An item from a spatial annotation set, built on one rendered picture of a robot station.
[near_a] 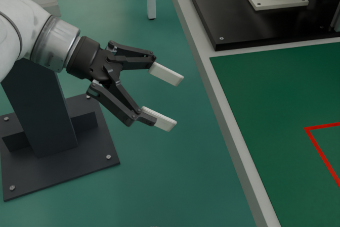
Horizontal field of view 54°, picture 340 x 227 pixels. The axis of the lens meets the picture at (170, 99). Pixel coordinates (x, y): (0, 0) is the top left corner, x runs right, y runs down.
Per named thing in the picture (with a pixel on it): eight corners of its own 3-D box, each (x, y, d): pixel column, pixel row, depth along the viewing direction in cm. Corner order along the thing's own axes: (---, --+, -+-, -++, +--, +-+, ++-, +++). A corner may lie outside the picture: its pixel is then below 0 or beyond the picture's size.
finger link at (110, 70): (108, 62, 61) (102, 64, 60) (144, 109, 59) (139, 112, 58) (101, 75, 64) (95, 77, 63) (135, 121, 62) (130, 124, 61)
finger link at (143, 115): (132, 106, 60) (128, 119, 57) (157, 118, 61) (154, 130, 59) (128, 111, 61) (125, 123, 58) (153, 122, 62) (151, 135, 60)
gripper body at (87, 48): (74, 52, 67) (117, 73, 69) (58, 80, 61) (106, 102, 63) (86, 25, 62) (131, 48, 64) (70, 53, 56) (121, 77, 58)
